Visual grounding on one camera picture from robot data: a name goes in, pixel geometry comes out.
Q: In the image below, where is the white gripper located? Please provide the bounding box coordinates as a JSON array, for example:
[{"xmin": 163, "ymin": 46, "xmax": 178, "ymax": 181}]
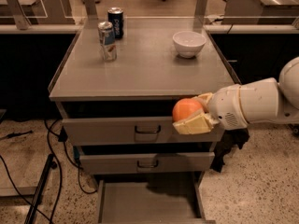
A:
[{"xmin": 173, "ymin": 84, "xmax": 248, "ymax": 134}]

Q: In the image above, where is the orange fruit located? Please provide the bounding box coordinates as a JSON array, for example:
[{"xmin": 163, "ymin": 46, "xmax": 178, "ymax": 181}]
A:
[{"xmin": 172, "ymin": 98, "xmax": 203, "ymax": 122}]

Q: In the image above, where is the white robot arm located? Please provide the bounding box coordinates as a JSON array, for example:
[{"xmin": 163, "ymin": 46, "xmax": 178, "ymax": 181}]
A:
[{"xmin": 172, "ymin": 58, "xmax": 299, "ymax": 134}]

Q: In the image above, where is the middle grey drawer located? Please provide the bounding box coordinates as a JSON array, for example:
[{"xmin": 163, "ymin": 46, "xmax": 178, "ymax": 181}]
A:
[{"xmin": 79, "ymin": 152, "xmax": 214, "ymax": 175}]

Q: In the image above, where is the grey drawer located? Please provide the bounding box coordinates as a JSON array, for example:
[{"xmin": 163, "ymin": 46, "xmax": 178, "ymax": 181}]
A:
[
  {"xmin": 95, "ymin": 178, "xmax": 216, "ymax": 224},
  {"xmin": 63, "ymin": 117, "xmax": 224, "ymax": 146},
  {"xmin": 79, "ymin": 152, "xmax": 214, "ymax": 175}
]

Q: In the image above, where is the grey drawer cabinet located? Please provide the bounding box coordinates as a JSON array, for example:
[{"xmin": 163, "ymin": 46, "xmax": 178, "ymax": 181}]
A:
[{"xmin": 47, "ymin": 16, "xmax": 243, "ymax": 224}]

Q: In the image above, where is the top grey drawer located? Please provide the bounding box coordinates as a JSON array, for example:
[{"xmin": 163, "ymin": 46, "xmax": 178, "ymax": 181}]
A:
[{"xmin": 63, "ymin": 117, "xmax": 224, "ymax": 146}]

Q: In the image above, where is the bottom grey drawer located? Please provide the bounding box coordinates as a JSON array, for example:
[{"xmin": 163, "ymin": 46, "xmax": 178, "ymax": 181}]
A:
[{"xmin": 95, "ymin": 178, "xmax": 216, "ymax": 224}]

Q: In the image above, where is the dark cloth on floor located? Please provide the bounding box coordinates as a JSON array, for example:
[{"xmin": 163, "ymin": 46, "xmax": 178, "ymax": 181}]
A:
[{"xmin": 210, "ymin": 129, "xmax": 249, "ymax": 173}]

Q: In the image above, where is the white ceramic bowl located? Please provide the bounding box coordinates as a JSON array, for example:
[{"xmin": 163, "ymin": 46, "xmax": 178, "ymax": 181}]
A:
[{"xmin": 173, "ymin": 31, "xmax": 206, "ymax": 58}]

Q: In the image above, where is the grey back workbench right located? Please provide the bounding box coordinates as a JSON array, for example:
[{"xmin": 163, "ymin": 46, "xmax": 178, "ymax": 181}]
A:
[{"xmin": 222, "ymin": 0, "xmax": 299, "ymax": 24}]

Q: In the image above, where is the grey workbench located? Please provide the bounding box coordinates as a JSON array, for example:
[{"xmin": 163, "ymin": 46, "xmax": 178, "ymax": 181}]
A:
[
  {"xmin": 0, "ymin": 0, "xmax": 75, "ymax": 24},
  {"xmin": 222, "ymin": 0, "xmax": 299, "ymax": 24}
]

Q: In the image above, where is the silver soda can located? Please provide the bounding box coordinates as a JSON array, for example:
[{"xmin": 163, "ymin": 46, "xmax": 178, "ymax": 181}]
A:
[{"xmin": 97, "ymin": 21, "xmax": 117, "ymax": 62}]

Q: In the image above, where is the blue pepsi can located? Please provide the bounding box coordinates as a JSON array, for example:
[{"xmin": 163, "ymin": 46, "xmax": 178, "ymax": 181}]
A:
[{"xmin": 107, "ymin": 7, "xmax": 123, "ymax": 39}]

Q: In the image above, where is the black bar on floor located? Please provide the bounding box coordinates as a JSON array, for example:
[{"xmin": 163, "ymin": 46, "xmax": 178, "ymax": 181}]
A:
[{"xmin": 24, "ymin": 154, "xmax": 54, "ymax": 224}]

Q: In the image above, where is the grey back workbench left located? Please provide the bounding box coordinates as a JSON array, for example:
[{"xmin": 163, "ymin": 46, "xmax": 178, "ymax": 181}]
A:
[{"xmin": 0, "ymin": 0, "xmax": 75, "ymax": 24}]

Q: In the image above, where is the black floor cable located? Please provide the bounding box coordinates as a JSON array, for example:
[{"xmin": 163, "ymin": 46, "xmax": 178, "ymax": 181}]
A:
[{"xmin": 0, "ymin": 119, "xmax": 97, "ymax": 224}]

